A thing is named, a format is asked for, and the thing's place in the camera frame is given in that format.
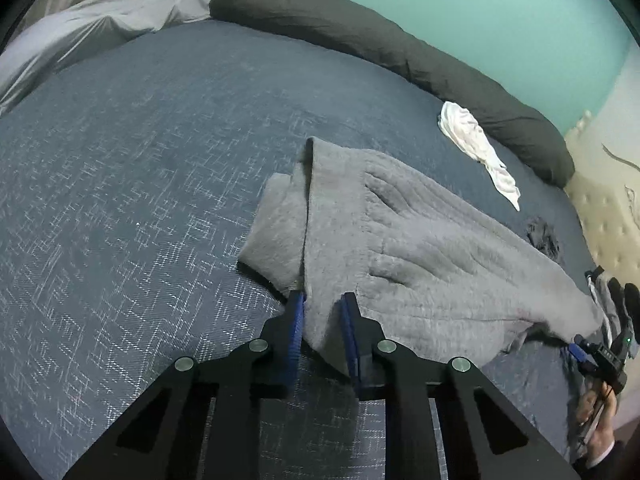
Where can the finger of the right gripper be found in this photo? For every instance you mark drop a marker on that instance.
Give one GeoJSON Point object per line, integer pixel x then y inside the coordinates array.
{"type": "Point", "coordinates": [578, 353]}
{"type": "Point", "coordinates": [584, 343]}

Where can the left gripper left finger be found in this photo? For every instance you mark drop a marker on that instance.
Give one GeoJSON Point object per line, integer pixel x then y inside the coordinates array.
{"type": "Point", "coordinates": [201, 420]}

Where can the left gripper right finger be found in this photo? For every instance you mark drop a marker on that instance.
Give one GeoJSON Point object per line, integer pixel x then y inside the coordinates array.
{"type": "Point", "coordinates": [442, 420]}

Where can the grey quilted sweatshirt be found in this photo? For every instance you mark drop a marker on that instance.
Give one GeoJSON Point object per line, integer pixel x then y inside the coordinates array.
{"type": "Point", "coordinates": [441, 277]}

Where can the person's right hand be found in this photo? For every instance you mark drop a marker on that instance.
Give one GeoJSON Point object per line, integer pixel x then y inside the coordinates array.
{"type": "Point", "coordinates": [598, 407]}

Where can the dark grey thin garment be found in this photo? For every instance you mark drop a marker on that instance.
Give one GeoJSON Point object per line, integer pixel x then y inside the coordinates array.
{"type": "Point", "coordinates": [541, 235]}

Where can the cream tufted headboard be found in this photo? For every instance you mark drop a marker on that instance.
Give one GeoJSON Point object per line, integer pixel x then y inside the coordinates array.
{"type": "Point", "coordinates": [605, 193]}

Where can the long dark grey pillow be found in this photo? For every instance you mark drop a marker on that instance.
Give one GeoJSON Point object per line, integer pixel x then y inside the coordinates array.
{"type": "Point", "coordinates": [349, 27]}

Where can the blue patterned bed sheet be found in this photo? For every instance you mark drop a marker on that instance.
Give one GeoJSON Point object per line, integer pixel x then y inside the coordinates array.
{"type": "Point", "coordinates": [129, 182]}

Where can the white t-shirt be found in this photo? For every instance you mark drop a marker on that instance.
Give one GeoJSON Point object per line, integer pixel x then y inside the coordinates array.
{"type": "Point", "coordinates": [460, 126]}

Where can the light grey blanket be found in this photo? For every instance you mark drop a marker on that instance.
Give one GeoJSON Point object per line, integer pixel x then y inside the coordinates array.
{"type": "Point", "coordinates": [82, 31]}

